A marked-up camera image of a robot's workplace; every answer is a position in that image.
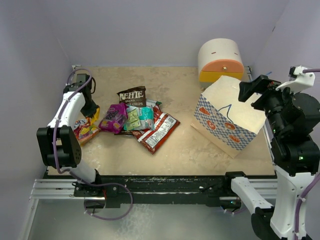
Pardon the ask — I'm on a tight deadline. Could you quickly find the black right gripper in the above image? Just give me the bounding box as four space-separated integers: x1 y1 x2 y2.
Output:
238 73 301 134

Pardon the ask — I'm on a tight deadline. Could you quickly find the orange snack packet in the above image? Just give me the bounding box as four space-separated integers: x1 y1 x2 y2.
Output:
72 117 101 146

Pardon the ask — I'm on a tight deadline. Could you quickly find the purple snack packet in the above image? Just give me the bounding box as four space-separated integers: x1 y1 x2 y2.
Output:
98 103 128 134

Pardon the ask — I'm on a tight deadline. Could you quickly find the blue checkered paper bag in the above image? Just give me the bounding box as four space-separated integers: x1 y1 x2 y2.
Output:
191 75 266 158

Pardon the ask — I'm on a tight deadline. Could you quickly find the green candy packet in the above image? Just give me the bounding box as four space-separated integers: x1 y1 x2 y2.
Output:
124 109 141 131

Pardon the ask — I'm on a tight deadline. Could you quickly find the brown potato chips bag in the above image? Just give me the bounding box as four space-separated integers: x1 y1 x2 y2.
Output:
117 86 147 132

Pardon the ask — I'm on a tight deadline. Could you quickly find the teal snack packet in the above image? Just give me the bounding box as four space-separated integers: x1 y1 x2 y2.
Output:
126 106 155 131

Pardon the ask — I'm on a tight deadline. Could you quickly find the green chips bag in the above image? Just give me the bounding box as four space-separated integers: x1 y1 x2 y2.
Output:
146 99 162 108

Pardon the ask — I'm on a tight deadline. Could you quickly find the red doritos bag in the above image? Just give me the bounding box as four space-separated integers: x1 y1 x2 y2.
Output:
132 104 180 154

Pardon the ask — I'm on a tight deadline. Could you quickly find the yellow m&m packet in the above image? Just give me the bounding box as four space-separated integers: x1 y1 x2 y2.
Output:
86 106 100 126

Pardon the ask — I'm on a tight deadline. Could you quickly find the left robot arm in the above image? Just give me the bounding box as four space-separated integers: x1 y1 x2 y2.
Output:
36 69 103 196

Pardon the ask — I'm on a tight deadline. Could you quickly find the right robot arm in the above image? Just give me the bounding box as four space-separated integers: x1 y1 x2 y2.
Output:
222 75 320 240

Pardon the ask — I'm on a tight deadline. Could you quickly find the round drawer box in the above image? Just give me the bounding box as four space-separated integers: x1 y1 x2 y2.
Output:
197 38 245 89

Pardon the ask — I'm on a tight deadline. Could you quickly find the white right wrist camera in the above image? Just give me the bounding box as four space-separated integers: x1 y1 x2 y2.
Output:
275 65 320 94

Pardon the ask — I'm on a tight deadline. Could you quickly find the purple cable under table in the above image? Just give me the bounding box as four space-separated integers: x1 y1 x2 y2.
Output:
83 183 134 222

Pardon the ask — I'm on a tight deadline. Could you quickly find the black table edge rail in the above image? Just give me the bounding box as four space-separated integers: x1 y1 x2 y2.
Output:
30 175 241 208

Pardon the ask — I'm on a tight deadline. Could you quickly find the purple cable right underside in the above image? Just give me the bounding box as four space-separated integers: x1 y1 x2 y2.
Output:
223 197 247 216

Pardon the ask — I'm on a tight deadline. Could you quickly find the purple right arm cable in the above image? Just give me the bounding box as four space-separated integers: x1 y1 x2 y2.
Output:
293 67 320 240

